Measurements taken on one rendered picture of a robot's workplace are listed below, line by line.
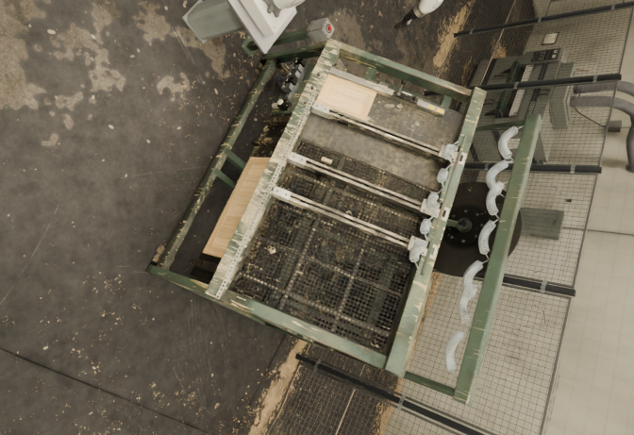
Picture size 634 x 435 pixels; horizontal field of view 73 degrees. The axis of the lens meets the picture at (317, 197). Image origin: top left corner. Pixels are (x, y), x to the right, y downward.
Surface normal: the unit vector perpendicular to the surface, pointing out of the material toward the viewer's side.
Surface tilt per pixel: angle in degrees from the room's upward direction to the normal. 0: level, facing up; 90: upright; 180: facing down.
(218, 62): 0
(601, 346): 90
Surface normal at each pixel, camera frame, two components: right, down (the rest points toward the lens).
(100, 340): 0.76, 0.07
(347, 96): 0.06, -0.33
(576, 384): -0.48, -0.61
